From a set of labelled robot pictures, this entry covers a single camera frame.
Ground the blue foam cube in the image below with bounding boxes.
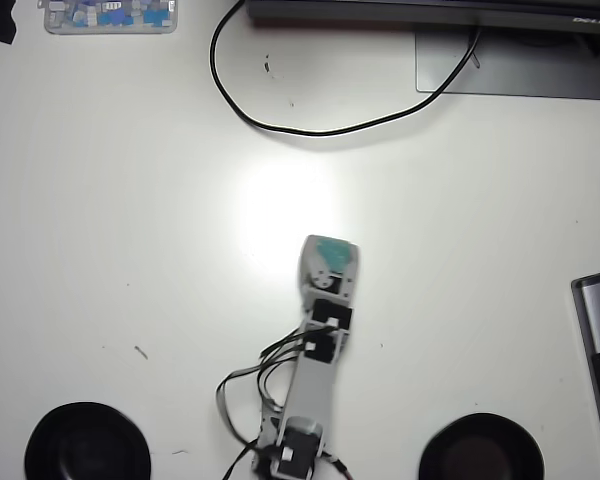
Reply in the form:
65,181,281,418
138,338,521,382
315,237,358,275

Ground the clear box of small parts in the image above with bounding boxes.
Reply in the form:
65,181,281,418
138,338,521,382
43,0,179,35

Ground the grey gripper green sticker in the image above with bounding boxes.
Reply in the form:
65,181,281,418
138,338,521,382
299,234,364,308

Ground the thin cable with white connector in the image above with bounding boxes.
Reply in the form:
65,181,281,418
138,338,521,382
320,452,355,480

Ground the black three-wire servo cable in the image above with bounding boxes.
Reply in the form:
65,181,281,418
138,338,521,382
257,322,331,369
216,349,301,446

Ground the black base cable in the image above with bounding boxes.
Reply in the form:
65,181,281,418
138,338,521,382
222,438,262,480

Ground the thick black monitor cable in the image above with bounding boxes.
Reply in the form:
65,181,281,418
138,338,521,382
209,0,483,137

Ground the black round bowl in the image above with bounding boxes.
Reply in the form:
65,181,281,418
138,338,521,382
23,401,152,480
418,412,546,480

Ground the black Dell monitor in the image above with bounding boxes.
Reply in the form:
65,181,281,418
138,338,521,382
244,0,600,36

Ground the grey laptop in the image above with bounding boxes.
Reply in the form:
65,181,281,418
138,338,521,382
570,268,600,480

